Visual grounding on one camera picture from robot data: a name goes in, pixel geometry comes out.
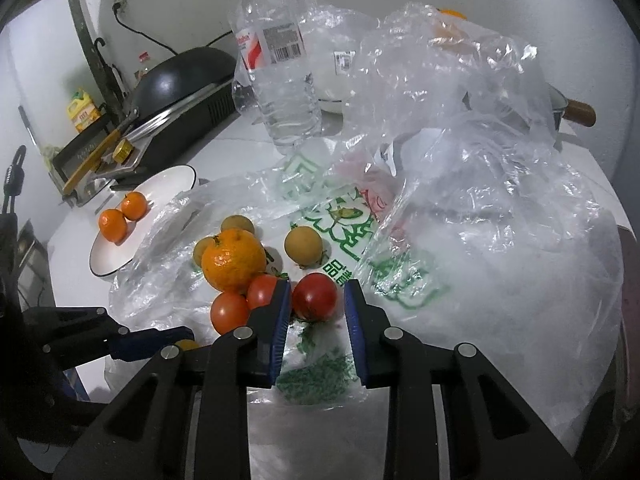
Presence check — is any red cherry tomato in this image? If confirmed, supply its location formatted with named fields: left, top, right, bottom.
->
left=246, top=274, right=278, bottom=310
left=292, top=273, right=337, bottom=322
left=209, top=292, right=250, bottom=335

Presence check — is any orange mandarin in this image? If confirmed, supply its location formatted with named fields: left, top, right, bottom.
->
left=201, top=228, right=267, bottom=295
left=120, top=192, right=149, bottom=221
left=98, top=209, right=128, bottom=244

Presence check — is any yellow-green longan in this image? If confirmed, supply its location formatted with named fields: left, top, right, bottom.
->
left=284, top=226, right=323, bottom=266
left=192, top=236, right=215, bottom=268
left=220, top=214, right=255, bottom=235
left=176, top=339, right=200, bottom=351

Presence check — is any white round plate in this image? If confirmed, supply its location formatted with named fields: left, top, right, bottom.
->
left=89, top=165, right=198, bottom=278

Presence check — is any printed plastic bag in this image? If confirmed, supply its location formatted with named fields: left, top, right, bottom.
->
left=108, top=122, right=623, bottom=450

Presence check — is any steel induction cooker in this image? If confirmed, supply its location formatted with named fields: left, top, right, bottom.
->
left=53, top=81, right=234, bottom=205

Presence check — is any crumpled clear plastic bag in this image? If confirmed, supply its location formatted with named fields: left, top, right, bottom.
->
left=337, top=3, right=575, bottom=216

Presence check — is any yellow detergent bottle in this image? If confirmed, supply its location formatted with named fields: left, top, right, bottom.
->
left=66, top=88, right=101, bottom=133

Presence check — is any black wok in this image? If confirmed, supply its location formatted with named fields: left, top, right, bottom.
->
left=130, top=47, right=235, bottom=120

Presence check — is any clear water bottle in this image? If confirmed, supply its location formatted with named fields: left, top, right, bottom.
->
left=230, top=0, right=321, bottom=154

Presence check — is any red label sauce bottle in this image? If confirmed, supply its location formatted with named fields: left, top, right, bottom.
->
left=134, top=51, right=153, bottom=82

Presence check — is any clear plastic bag back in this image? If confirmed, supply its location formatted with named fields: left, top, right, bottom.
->
left=230, top=0, right=378, bottom=131

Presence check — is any orange fruit with stem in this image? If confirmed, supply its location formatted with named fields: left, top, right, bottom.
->
left=437, top=8, right=468, bottom=21

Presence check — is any wooden handled pot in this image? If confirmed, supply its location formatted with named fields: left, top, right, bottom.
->
left=548, top=84, right=597, bottom=131

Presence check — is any black power cable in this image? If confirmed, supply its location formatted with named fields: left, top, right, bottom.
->
left=112, top=6, right=234, bottom=58

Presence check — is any wall socket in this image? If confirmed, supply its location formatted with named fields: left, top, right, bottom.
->
left=113, top=0, right=127, bottom=12

